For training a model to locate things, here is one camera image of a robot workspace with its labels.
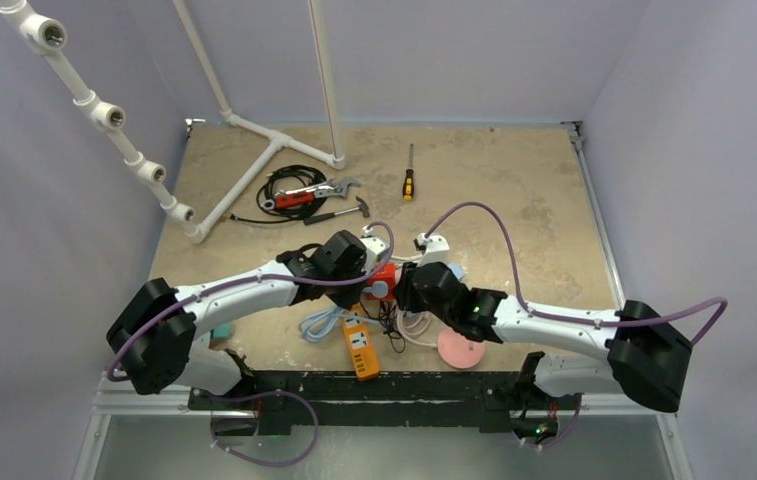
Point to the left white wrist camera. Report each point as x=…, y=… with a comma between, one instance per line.
x=376, y=248

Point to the orange power strip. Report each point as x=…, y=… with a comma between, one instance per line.
x=358, y=340

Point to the white PVC pipe frame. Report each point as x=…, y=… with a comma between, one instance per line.
x=103, y=77

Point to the light blue power strip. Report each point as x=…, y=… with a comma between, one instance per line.
x=457, y=271

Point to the pink round disc charger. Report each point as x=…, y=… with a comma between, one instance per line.
x=457, y=351

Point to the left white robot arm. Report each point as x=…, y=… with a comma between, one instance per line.
x=155, y=339

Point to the red cube socket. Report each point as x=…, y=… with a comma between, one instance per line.
x=389, y=273

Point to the grey blue plug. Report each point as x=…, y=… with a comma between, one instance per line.
x=379, y=290

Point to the black handled hammer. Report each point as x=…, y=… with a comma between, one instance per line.
x=362, y=207

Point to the yellow black screwdriver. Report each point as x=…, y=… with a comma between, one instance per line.
x=408, y=185

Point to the red handled adjustable wrench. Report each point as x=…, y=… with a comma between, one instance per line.
x=291, y=198

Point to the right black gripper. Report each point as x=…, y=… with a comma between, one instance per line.
x=406, y=291

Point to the teal small block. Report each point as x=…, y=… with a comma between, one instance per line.
x=222, y=332

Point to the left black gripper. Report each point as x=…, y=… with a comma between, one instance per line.
x=345, y=299

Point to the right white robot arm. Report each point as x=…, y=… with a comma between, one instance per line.
x=629, y=351

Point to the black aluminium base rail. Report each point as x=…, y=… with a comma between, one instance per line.
x=490, y=402

